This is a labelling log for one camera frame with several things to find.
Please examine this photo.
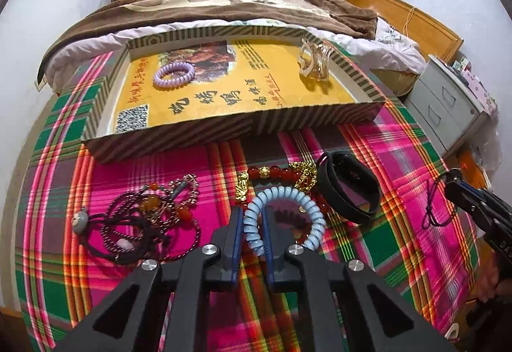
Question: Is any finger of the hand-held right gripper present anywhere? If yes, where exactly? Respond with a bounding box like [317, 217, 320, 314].
[444, 171, 512, 233]

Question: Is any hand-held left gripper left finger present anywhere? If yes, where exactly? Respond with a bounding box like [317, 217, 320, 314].
[52, 207, 245, 352]

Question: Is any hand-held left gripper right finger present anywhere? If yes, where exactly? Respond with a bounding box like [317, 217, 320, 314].
[262, 208, 457, 352]

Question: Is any blue spiral hair tie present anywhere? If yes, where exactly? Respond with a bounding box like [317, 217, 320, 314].
[243, 186, 327, 257]

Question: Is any dark cord bracelet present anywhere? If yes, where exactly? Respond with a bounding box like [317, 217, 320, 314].
[424, 172, 457, 229]

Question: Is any silver chain necklace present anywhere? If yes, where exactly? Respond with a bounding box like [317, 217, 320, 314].
[165, 174, 201, 217]

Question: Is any red bead bracelet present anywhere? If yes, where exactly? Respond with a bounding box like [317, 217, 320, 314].
[238, 165, 333, 246]

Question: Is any black leather wristband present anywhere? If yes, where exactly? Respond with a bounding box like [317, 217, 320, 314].
[316, 151, 379, 225]

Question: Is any gold chain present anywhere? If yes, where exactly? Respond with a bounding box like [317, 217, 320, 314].
[289, 161, 319, 193]

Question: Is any dark red bead necklace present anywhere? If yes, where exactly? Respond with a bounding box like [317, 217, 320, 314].
[105, 184, 203, 265]

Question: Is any striped cardboard box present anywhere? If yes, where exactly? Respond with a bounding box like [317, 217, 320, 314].
[82, 23, 395, 166]

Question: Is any black cord necklace grey pendant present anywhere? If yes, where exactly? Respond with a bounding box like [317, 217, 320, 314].
[72, 192, 201, 257]

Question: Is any purple spiral hair tie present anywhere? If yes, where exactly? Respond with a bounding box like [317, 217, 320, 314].
[153, 61, 196, 87]

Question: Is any clear hair claw clip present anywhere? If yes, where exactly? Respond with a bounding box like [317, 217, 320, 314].
[298, 36, 333, 82]

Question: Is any person's right hand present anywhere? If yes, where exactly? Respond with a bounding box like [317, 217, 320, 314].
[477, 252, 500, 303]

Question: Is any white tape roll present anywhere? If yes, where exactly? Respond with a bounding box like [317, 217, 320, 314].
[445, 322, 465, 341]

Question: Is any plaid tablecloth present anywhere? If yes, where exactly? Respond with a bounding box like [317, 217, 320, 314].
[14, 43, 481, 352]

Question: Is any grey drawer cabinet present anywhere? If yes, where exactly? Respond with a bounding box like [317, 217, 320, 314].
[404, 54, 491, 155]

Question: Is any floral box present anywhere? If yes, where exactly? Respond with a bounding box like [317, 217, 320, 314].
[452, 56, 499, 113]

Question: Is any wooden headboard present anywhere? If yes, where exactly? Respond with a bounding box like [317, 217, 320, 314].
[339, 0, 465, 66]

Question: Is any floral pillow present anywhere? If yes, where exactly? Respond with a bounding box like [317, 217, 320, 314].
[376, 18, 425, 58]

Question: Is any wooden board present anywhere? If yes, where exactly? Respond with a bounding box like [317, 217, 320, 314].
[0, 306, 25, 352]

